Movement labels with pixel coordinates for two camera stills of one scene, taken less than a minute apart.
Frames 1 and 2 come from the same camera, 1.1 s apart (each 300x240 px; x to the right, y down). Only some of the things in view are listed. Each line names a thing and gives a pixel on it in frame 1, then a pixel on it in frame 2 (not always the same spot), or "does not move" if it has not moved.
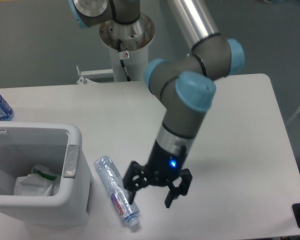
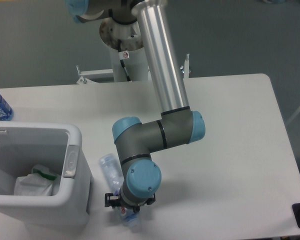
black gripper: [164, 166] -> [111, 200]
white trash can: [16, 148] does not move
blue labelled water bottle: [0, 109] does not move
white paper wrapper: [39, 182] does not move
